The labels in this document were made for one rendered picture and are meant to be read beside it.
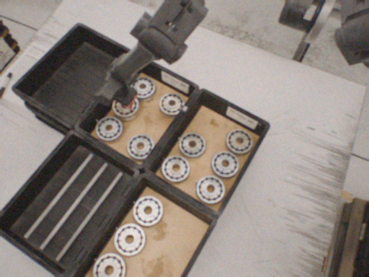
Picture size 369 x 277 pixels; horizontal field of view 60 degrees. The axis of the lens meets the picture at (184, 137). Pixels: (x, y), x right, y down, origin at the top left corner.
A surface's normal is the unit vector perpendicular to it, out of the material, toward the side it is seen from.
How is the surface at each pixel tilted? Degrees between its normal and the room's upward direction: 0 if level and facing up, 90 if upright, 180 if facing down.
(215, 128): 0
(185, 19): 60
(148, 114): 0
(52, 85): 0
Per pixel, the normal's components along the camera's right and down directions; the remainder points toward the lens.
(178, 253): 0.03, -0.41
